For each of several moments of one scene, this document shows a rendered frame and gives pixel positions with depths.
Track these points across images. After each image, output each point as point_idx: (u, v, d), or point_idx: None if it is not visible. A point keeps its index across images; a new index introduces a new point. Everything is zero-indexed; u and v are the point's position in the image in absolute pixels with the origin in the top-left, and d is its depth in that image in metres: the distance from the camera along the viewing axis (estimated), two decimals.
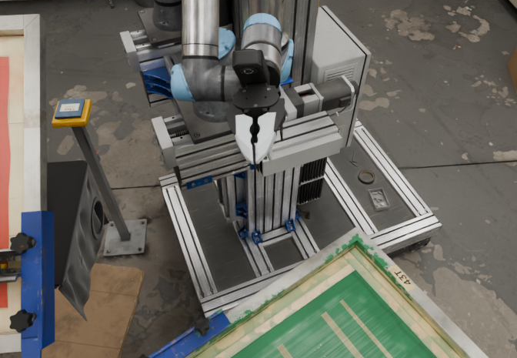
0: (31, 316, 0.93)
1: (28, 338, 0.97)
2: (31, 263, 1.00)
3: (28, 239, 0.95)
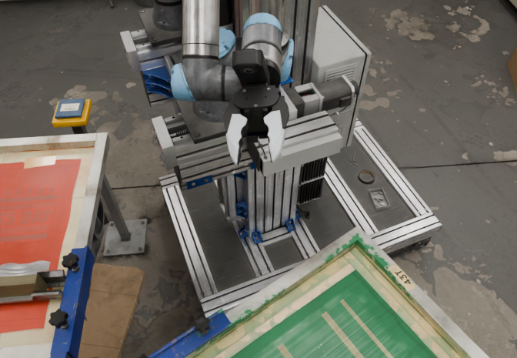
0: (67, 314, 1.12)
1: (59, 342, 1.12)
2: (72, 285, 1.23)
3: (76, 256, 1.22)
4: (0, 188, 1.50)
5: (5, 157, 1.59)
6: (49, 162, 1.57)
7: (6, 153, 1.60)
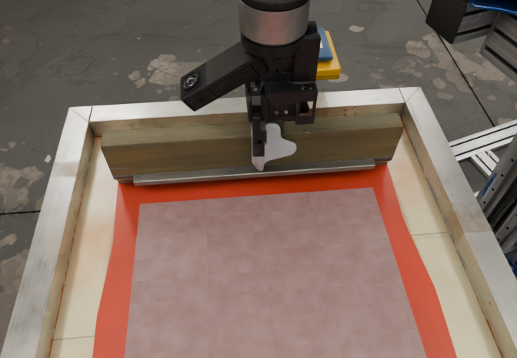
0: None
1: None
2: None
3: None
4: (226, 210, 0.63)
5: None
6: None
7: None
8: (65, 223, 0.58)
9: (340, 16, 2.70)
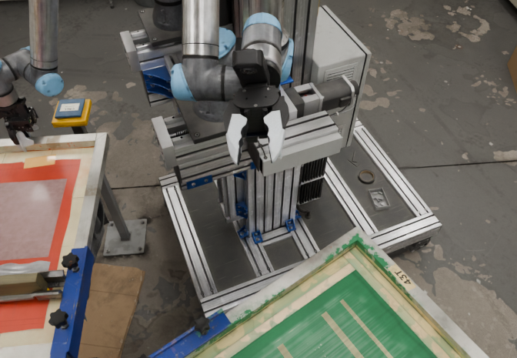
0: (67, 314, 1.12)
1: (58, 342, 1.12)
2: (71, 285, 1.23)
3: (76, 256, 1.22)
4: (0, 188, 1.50)
5: (5, 157, 1.59)
6: (49, 162, 1.57)
7: (6, 153, 1.60)
8: None
9: None
